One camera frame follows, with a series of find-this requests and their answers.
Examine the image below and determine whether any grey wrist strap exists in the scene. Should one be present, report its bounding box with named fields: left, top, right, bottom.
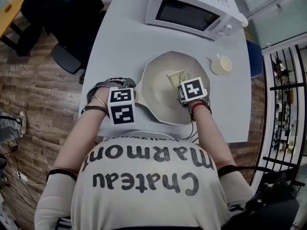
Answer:
left=85, top=77, right=135, bottom=105

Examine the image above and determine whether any white power strip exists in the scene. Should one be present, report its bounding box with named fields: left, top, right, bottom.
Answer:
left=13, top=171, right=28, bottom=182

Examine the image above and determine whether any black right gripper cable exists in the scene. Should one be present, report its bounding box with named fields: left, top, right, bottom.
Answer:
left=182, top=117, right=200, bottom=143

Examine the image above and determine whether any beige knitted fabric piece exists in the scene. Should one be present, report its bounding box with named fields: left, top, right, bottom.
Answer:
left=167, top=69, right=188, bottom=102

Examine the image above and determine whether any black office chair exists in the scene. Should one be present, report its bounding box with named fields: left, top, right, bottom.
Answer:
left=20, top=0, right=106, bottom=85

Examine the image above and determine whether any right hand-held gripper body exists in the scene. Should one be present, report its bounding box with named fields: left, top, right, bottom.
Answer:
left=177, top=77, right=211, bottom=108

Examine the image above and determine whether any black metal railing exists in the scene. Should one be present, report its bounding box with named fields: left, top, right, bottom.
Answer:
left=255, top=44, right=307, bottom=189

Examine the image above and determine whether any cream mug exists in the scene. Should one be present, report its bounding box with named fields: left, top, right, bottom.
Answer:
left=210, top=54, right=233, bottom=76

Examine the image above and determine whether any black backpack with equipment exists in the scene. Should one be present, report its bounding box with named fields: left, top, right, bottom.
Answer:
left=227, top=173, right=307, bottom=230

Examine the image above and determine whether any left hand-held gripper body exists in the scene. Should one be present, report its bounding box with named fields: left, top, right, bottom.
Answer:
left=107, top=78, right=139, bottom=127

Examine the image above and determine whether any round wooden side table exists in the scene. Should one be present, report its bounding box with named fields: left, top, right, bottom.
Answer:
left=0, top=0, right=44, bottom=57

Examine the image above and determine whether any person's cream printed shirt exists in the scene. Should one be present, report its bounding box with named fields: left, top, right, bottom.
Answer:
left=35, top=130, right=255, bottom=230

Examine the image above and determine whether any person's right forearm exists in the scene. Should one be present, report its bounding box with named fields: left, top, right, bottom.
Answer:
left=191, top=104, right=237, bottom=174

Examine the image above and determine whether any red bead bracelet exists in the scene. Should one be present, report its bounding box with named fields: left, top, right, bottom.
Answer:
left=191, top=101, right=212, bottom=115

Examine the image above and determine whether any blue chair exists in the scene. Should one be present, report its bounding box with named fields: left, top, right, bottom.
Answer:
left=246, top=39, right=264, bottom=79

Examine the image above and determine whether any person's left forearm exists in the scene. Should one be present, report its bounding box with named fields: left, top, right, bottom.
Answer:
left=54, top=90, right=109, bottom=177

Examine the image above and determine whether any thin metal bangle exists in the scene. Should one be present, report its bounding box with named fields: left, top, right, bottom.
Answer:
left=91, top=95, right=107, bottom=107

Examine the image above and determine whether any cream frying pan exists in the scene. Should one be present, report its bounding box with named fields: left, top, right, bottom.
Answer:
left=134, top=50, right=212, bottom=126

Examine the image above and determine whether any white microwave oven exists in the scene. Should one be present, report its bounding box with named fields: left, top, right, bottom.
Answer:
left=145, top=0, right=249, bottom=41

